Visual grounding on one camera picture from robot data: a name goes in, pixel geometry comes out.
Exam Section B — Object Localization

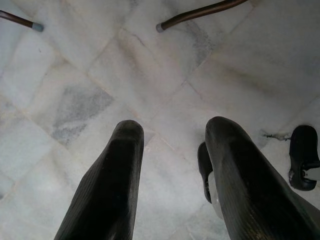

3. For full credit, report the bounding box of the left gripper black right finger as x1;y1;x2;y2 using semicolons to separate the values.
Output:
204;116;320;240

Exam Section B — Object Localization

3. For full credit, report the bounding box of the dark metal table leg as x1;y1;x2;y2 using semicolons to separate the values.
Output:
155;0;251;34
0;9;45;33

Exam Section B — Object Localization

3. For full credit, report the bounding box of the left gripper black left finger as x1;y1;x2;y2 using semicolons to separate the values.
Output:
53;119;145;240

